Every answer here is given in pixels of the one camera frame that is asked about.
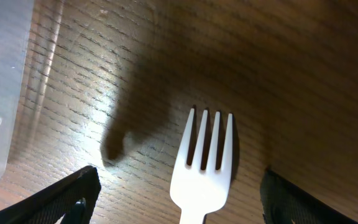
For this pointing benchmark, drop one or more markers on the white plastic fork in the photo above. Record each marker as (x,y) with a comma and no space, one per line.
(195,191)

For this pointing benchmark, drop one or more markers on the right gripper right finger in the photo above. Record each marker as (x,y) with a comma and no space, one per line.
(285,203)

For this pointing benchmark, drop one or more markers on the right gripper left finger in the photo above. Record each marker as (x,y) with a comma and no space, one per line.
(70,200)

